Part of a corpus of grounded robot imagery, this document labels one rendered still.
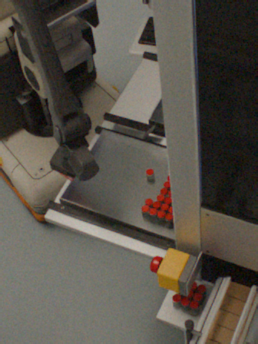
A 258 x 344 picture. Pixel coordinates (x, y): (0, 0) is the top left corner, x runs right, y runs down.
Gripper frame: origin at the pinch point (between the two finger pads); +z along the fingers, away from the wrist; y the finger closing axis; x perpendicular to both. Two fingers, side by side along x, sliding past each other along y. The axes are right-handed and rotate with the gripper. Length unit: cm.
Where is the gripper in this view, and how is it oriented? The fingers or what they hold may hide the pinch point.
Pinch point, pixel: (72, 177)
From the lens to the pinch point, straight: 172.5
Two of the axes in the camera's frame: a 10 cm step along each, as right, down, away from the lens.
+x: 4.2, -7.7, 4.8
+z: -0.5, 5.1, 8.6
